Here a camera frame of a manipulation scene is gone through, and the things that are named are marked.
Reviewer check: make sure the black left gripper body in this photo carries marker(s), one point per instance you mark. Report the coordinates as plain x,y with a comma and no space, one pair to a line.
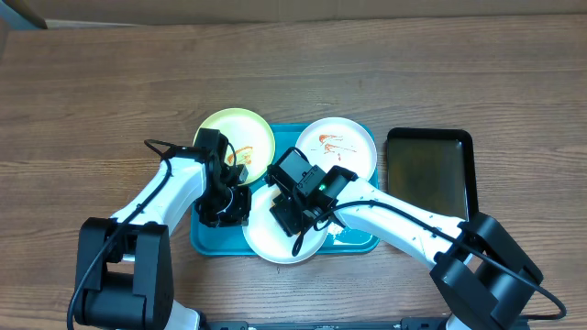
222,205

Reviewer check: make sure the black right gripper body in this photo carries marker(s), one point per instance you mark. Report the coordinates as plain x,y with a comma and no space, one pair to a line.
295,214

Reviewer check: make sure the white plate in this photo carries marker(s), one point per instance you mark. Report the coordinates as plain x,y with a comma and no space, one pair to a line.
267,239
338,141

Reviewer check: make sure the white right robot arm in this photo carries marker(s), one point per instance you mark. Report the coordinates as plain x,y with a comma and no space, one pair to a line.
484,276

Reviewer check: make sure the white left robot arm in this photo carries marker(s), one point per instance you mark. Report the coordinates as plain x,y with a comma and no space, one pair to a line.
124,265

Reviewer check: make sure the black water tray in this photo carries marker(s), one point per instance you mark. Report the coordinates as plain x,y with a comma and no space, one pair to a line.
433,169

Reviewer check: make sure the yellow plate with sauce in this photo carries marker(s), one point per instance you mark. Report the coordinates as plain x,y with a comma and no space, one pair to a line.
251,137

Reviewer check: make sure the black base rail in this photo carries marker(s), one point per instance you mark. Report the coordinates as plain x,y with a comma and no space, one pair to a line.
409,323

